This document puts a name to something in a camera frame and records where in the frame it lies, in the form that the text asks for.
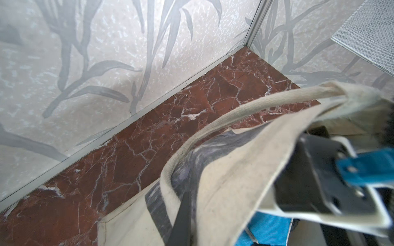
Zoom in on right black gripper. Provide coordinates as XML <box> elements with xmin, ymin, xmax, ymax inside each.
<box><xmin>274</xmin><ymin>134</ymin><xmax>377</xmax><ymax>215</ymax></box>

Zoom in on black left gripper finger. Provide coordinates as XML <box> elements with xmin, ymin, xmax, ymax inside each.
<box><xmin>166</xmin><ymin>192</ymin><xmax>192</xmax><ymax>246</ymax></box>

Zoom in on blue paddle case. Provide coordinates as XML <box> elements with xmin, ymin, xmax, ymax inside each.
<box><xmin>236</xmin><ymin>148</ymin><xmax>394</xmax><ymax>246</ymax></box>

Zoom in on beige canvas bag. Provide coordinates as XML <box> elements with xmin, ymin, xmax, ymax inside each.
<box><xmin>98</xmin><ymin>82</ymin><xmax>394</xmax><ymax>246</ymax></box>

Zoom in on white wire mesh basket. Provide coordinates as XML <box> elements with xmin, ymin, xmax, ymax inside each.
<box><xmin>331</xmin><ymin>0</ymin><xmax>394</xmax><ymax>76</ymax></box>

